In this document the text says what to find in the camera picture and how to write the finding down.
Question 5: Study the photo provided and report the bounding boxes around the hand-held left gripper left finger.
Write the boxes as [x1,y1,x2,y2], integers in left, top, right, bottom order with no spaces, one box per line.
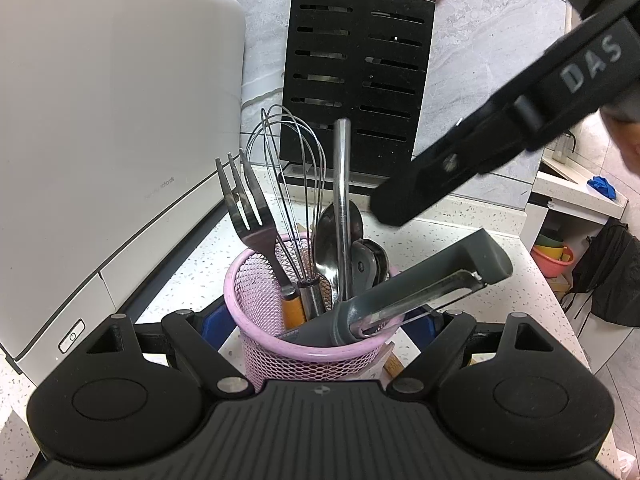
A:
[82,300,256,402]

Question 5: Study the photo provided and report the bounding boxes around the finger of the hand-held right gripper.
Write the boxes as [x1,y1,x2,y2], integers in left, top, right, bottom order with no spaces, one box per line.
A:
[370,97,540,227]

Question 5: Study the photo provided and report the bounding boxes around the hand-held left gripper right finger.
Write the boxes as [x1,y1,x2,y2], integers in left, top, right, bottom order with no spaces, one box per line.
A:
[387,311,556,404]

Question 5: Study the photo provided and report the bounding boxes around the wooden spatula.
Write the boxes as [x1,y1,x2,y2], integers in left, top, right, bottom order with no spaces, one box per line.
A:
[382,342,406,378]

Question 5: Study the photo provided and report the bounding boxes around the grey peeler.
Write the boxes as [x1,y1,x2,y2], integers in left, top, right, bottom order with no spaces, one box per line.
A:
[277,227,514,348]

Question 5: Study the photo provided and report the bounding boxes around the pink mesh cup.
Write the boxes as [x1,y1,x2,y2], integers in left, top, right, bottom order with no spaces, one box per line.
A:
[223,232,403,393]

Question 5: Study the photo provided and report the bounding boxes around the metal straw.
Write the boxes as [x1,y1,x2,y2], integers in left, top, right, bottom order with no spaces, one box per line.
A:
[334,118,354,306]

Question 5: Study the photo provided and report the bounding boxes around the metal whisk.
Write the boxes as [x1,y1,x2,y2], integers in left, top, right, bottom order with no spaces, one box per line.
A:
[245,105,328,318]

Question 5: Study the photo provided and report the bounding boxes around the fork with wooden handle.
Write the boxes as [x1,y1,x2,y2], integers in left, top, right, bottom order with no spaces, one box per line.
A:
[215,149,307,327]

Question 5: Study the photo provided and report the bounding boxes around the large metal spoon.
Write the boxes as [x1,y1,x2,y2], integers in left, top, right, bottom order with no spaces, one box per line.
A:
[314,200,365,306]

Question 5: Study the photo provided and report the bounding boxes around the person's right hand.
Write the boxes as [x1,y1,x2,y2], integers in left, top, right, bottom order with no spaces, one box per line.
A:
[600,102,640,177]

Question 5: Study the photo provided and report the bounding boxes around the metal faucet fixture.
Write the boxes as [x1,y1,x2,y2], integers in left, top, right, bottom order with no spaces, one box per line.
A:
[552,130,576,163]

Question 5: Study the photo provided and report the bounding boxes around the black knife block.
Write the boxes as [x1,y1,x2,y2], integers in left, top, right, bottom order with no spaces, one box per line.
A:
[279,0,437,196]

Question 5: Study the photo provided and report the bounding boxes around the blue cloth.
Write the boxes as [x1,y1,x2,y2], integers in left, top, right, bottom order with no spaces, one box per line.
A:
[587,175,618,203]

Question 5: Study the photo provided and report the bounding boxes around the white sink cabinet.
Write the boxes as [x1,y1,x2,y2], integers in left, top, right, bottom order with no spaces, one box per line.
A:
[520,157,631,253]

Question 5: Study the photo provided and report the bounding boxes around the stacked coloured plastic basins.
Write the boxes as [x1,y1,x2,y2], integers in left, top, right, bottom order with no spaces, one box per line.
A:
[531,230,575,279]

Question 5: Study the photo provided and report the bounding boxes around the black bag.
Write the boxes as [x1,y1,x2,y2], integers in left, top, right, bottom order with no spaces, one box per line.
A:
[560,217,640,328]

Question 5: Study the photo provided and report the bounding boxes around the white kitchen appliance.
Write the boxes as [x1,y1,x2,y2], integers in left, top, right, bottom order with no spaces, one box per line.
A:
[0,0,248,376]

